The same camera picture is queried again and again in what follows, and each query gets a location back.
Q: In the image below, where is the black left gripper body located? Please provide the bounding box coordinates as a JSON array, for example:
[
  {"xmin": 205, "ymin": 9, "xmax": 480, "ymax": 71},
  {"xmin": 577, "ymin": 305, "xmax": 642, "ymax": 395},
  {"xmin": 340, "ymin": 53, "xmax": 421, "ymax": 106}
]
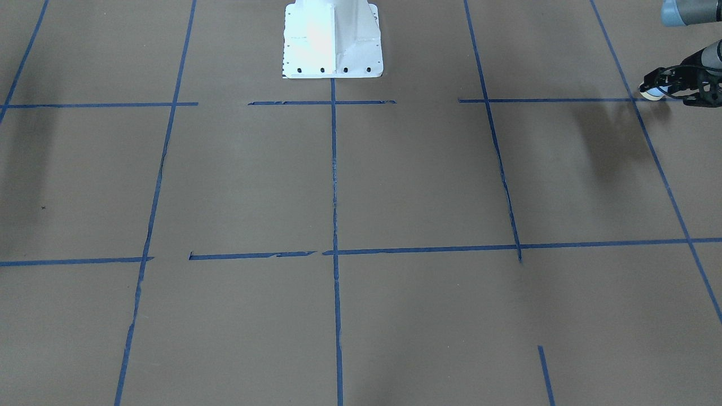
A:
[{"xmin": 660, "ymin": 61, "xmax": 711, "ymax": 98}]

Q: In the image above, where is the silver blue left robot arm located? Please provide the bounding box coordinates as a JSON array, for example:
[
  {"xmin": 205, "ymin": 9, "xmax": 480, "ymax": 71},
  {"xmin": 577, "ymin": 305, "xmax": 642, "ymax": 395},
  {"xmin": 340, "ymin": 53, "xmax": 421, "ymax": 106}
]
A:
[{"xmin": 639, "ymin": 1, "xmax": 721, "ymax": 108}]

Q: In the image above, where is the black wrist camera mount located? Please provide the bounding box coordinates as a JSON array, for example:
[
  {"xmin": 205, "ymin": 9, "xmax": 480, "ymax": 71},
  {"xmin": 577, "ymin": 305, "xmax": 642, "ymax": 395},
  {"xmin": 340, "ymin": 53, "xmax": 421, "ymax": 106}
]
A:
[{"xmin": 683, "ymin": 67, "xmax": 721, "ymax": 108}]

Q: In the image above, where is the white pedestal column base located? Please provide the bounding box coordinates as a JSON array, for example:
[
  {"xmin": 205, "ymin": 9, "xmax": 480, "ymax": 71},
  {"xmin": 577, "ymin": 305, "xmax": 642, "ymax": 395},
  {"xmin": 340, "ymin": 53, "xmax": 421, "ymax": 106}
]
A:
[{"xmin": 281, "ymin": 1, "xmax": 384, "ymax": 80}]

